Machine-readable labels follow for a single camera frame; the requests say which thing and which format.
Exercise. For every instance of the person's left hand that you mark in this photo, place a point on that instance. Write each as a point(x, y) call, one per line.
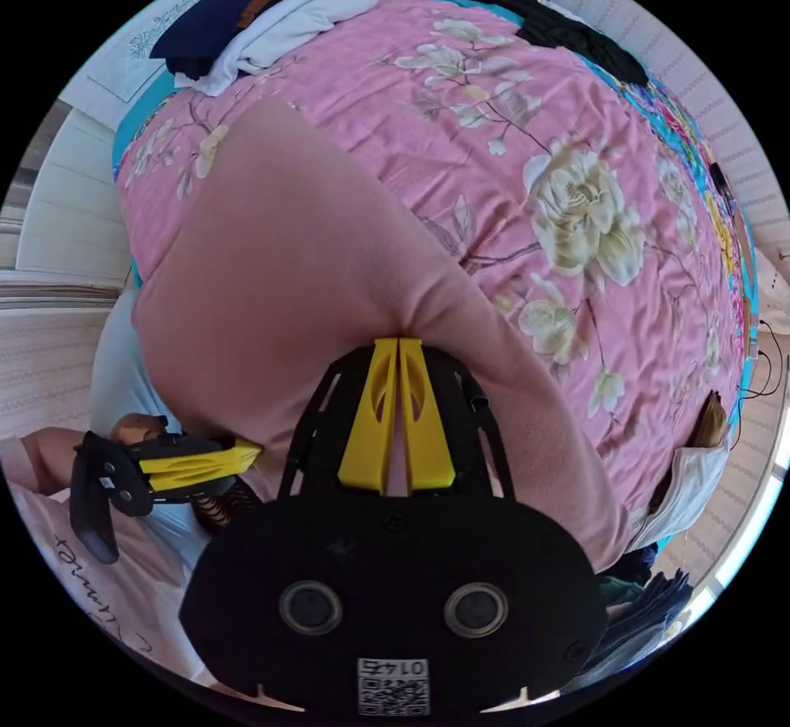
point(132, 429)

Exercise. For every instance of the pile of navy white clothes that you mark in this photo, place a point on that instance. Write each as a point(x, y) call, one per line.
point(247, 17)

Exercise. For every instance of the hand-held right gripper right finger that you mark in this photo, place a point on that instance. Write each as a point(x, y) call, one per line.
point(427, 437)

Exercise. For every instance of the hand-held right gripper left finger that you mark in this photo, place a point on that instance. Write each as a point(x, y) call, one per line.
point(369, 430)

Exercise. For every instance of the bed with pink floral quilt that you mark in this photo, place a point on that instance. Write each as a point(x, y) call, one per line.
point(432, 122)

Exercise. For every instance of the pile of dark blue clothes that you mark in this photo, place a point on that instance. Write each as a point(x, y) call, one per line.
point(648, 610)

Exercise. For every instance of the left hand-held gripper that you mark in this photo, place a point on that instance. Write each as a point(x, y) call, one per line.
point(114, 477)

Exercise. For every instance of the pink hoodie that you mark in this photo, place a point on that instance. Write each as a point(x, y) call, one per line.
point(278, 276)

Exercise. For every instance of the person's left forearm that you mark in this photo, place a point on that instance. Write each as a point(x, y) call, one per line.
point(46, 455)

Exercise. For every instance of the person's body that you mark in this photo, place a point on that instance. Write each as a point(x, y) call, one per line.
point(123, 572)

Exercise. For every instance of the pile of black green clothes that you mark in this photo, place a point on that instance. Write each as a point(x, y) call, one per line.
point(555, 23)

